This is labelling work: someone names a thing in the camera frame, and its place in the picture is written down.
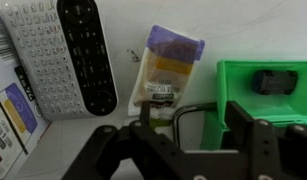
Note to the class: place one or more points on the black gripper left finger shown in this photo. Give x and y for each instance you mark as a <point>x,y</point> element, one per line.
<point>143,153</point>

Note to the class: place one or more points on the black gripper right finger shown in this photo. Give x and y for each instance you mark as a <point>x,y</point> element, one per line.
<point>269,153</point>

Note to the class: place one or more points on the purple and yellow sachet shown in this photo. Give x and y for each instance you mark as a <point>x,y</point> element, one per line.
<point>166,66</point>

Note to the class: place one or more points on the white cardboard sachet box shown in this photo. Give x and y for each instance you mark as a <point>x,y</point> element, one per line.
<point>9,133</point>

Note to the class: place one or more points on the green plastic holder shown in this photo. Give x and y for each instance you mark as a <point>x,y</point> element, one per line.
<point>239,86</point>

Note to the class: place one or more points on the white and black keypad remote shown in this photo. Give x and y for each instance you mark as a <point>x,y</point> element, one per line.
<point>36,66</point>

